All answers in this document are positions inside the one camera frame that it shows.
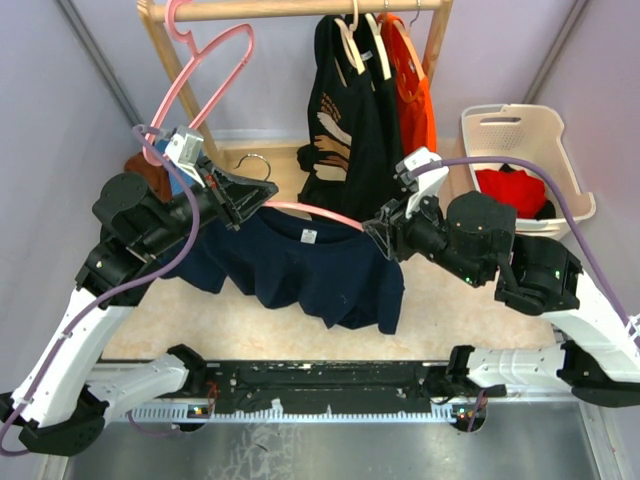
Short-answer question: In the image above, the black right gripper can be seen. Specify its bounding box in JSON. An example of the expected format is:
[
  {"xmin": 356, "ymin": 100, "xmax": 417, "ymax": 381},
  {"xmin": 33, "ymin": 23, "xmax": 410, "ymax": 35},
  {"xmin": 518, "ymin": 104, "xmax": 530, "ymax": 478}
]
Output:
[{"xmin": 362, "ymin": 187, "xmax": 488, "ymax": 289}]

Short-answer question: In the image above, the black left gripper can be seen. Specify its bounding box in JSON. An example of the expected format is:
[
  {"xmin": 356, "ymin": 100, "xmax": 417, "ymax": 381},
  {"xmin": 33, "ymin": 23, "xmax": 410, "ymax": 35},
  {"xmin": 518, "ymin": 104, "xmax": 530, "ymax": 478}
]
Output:
[{"xmin": 140, "ymin": 155, "xmax": 279, "ymax": 256}]

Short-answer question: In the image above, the pink hanger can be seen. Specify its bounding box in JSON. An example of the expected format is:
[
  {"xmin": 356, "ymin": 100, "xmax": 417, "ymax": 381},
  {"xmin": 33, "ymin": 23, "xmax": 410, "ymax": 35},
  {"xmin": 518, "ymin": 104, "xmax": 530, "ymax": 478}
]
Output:
[
  {"xmin": 233, "ymin": 153, "xmax": 363, "ymax": 231},
  {"xmin": 142, "ymin": 0, "xmax": 256, "ymax": 166}
]

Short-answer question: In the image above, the navy blue t shirt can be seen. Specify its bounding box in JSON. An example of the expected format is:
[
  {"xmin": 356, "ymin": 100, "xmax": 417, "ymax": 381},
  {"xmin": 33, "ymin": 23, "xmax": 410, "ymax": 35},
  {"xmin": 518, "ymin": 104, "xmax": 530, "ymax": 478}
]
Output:
[{"xmin": 166, "ymin": 208, "xmax": 404, "ymax": 335}]

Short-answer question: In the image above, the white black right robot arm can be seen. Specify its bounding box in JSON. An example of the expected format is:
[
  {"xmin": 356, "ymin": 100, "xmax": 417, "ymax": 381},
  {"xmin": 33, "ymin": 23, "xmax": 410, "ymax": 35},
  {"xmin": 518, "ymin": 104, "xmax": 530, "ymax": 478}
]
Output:
[{"xmin": 363, "ymin": 191, "xmax": 639, "ymax": 408}]

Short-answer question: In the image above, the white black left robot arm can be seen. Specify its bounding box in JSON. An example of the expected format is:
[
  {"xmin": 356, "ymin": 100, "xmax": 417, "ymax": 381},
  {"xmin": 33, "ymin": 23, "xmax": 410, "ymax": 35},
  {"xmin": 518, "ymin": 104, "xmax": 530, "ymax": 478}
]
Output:
[{"xmin": 1, "ymin": 158, "xmax": 278, "ymax": 457}]

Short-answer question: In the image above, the black printed t shirt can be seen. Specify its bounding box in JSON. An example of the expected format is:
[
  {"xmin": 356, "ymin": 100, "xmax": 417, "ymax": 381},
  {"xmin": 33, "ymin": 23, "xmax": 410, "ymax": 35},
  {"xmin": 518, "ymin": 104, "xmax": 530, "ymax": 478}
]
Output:
[{"xmin": 297, "ymin": 15, "xmax": 398, "ymax": 221}]

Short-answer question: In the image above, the brown t shirt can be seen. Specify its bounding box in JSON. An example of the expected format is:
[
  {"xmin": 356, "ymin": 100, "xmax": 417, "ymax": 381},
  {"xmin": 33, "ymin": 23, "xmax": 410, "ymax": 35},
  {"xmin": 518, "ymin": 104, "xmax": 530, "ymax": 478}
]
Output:
[{"xmin": 124, "ymin": 152, "xmax": 172, "ymax": 203}]

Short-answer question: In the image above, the orange t shirt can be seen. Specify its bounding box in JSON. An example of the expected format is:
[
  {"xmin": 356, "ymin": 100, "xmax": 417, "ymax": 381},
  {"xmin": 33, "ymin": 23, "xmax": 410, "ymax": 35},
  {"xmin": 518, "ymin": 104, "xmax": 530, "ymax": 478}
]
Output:
[{"xmin": 376, "ymin": 14, "xmax": 437, "ymax": 156}]

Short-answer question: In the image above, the red t shirt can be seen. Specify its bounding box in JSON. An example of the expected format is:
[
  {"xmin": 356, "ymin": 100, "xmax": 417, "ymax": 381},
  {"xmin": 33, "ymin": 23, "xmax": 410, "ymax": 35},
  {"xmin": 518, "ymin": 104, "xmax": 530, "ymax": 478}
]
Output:
[{"xmin": 476, "ymin": 169, "xmax": 547, "ymax": 219}]

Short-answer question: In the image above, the cream hanger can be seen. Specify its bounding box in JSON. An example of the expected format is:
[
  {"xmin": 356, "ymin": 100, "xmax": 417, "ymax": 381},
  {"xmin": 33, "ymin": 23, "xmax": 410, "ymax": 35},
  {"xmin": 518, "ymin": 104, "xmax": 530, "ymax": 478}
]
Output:
[
  {"xmin": 333, "ymin": 0, "xmax": 366, "ymax": 75},
  {"xmin": 365, "ymin": 13, "xmax": 392, "ymax": 81}
]

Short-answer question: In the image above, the wooden hanger under orange shirt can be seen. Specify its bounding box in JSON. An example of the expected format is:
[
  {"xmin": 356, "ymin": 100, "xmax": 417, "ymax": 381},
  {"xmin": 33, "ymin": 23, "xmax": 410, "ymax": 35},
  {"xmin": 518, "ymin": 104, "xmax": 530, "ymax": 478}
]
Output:
[{"xmin": 380, "ymin": 13, "xmax": 426, "ymax": 83}]

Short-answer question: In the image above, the white laundry basket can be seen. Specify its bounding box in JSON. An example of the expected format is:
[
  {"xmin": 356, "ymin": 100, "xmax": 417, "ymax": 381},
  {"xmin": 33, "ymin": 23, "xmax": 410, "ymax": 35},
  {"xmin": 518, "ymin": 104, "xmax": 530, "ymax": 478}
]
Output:
[{"xmin": 461, "ymin": 104, "xmax": 596, "ymax": 223}]

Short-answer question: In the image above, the wooden clothes rack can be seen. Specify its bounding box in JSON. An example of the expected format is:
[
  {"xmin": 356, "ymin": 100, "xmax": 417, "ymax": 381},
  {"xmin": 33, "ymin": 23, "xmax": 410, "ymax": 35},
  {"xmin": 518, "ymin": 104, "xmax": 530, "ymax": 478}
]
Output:
[{"xmin": 136, "ymin": 0, "xmax": 454, "ymax": 222}]

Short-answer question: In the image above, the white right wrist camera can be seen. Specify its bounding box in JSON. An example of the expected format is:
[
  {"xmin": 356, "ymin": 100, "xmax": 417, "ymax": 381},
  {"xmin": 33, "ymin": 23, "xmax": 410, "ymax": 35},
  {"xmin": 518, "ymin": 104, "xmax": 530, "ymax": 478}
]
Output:
[{"xmin": 395, "ymin": 147, "xmax": 449, "ymax": 219}]

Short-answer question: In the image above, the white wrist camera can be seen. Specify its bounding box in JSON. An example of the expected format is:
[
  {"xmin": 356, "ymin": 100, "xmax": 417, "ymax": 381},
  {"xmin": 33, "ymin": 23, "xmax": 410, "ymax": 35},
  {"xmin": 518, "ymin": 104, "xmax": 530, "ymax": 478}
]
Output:
[
  {"xmin": 395, "ymin": 147, "xmax": 449, "ymax": 219},
  {"xmin": 165, "ymin": 126, "xmax": 204, "ymax": 186}
]

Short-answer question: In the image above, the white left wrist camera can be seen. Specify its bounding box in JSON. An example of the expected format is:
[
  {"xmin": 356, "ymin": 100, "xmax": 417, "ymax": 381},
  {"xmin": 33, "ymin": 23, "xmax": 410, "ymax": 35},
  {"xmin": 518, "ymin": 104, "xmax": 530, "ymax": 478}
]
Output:
[{"xmin": 165, "ymin": 126, "xmax": 204, "ymax": 186}]

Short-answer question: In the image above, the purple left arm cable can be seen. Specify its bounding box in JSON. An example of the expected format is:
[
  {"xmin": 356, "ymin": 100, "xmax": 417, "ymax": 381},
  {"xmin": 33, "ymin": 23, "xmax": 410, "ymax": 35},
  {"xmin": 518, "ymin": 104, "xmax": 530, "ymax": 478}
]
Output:
[{"xmin": 0, "ymin": 124, "xmax": 202, "ymax": 457}]

